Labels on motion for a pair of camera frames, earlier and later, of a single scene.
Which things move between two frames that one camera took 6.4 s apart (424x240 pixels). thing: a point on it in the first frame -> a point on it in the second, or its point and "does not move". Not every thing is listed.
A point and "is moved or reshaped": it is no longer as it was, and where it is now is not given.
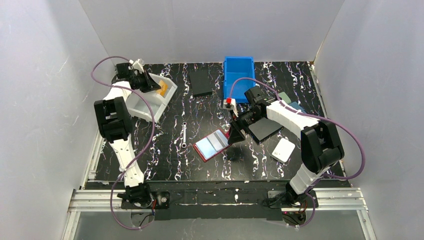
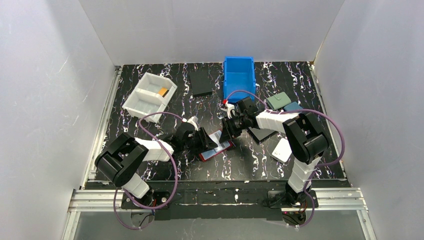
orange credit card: [164, 86] is moved or reshaped
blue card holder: [295, 105] does not move
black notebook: [264, 128] does not move
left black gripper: [145, 81] -> [199, 138]
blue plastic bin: [235, 67] does not move
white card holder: [283, 150] does not move
